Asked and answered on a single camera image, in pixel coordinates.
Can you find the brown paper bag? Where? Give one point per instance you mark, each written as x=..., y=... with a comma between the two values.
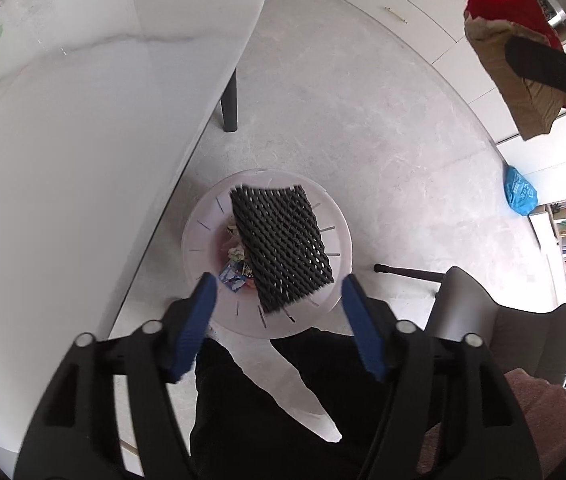
x=533, y=106

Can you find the red snack packet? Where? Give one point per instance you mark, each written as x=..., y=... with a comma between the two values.
x=527, y=13

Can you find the beige drawer cabinet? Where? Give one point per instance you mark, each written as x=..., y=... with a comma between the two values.
x=434, y=29

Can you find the blue printed carton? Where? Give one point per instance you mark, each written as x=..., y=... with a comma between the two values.
x=236, y=275

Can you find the black foam net sleeve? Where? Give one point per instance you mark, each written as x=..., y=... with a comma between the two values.
x=283, y=244

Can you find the white trash basket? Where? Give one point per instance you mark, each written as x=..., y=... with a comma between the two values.
x=211, y=230

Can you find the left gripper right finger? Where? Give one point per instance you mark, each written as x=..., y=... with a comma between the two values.
x=431, y=382

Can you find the pink blanket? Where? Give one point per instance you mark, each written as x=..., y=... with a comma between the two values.
x=538, y=419

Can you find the white printed paper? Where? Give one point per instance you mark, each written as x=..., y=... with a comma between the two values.
x=237, y=253

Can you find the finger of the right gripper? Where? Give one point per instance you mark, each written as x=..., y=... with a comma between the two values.
x=536, y=62

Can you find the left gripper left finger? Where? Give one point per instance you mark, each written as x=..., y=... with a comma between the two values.
x=73, y=433

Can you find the blue plastic bag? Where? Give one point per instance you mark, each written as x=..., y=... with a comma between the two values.
x=520, y=194

